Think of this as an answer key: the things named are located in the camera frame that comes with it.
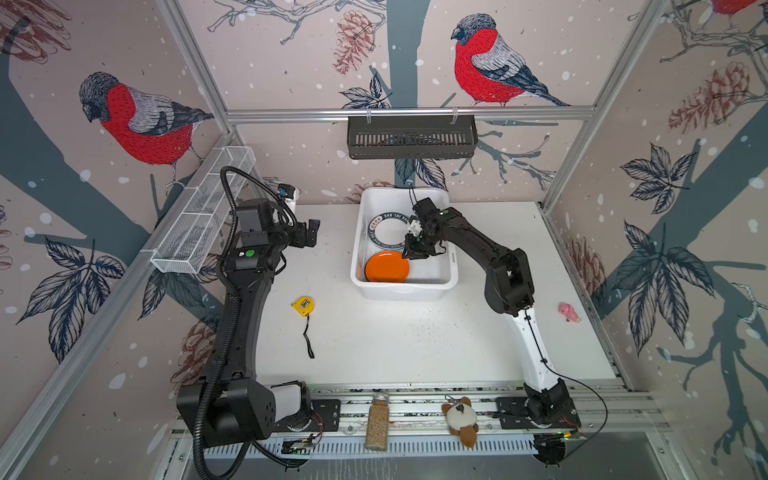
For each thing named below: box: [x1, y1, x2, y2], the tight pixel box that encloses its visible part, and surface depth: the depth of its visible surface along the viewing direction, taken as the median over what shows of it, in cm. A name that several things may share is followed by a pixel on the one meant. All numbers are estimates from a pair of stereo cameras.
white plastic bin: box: [350, 187, 459, 301], surface depth 101 cm
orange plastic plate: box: [365, 251, 410, 283], surface depth 102 cm
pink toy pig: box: [558, 302, 582, 323], surface depth 91 cm
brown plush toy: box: [441, 397, 479, 449], surface depth 72 cm
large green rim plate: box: [368, 212, 410, 249], surface depth 113 cm
